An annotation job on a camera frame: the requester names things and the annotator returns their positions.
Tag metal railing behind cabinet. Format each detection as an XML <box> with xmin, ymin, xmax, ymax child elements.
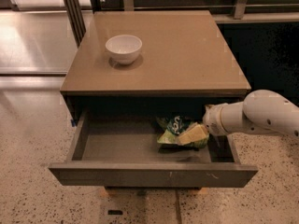
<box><xmin>88</xmin><ymin>0</ymin><xmax>299</xmax><ymax>21</ymax></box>

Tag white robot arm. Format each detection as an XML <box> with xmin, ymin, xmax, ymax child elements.
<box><xmin>177</xmin><ymin>90</ymin><xmax>299</xmax><ymax>145</ymax></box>

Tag green rice chip bag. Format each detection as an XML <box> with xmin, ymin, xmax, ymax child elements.
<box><xmin>156</xmin><ymin>116</ymin><xmax>209</xmax><ymax>148</ymax></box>

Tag white ceramic bowl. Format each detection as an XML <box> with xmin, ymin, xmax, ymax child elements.
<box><xmin>106</xmin><ymin>35</ymin><xmax>143</xmax><ymax>64</ymax></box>

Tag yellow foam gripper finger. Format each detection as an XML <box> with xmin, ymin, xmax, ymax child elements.
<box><xmin>178</xmin><ymin>123</ymin><xmax>208</xmax><ymax>145</ymax></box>

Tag open grey top drawer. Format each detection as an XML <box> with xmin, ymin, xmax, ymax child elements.
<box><xmin>49</xmin><ymin>112</ymin><xmax>258</xmax><ymax>189</ymax></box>

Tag dark metal door frame post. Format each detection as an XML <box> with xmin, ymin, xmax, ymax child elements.
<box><xmin>64</xmin><ymin>0</ymin><xmax>86</xmax><ymax>47</ymax></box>

